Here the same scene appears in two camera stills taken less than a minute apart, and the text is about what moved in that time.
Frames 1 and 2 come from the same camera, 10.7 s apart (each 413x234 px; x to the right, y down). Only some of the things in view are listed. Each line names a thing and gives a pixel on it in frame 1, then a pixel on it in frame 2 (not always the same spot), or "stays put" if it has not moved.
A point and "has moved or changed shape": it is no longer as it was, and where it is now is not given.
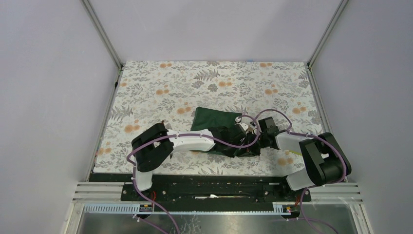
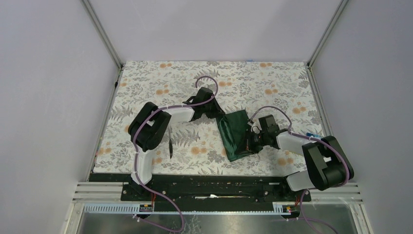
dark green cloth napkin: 205,119 has moved or changed shape
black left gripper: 229,152 -> 217,111
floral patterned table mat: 150,92 stays put
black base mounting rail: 207,187 stays put
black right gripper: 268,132 stays put
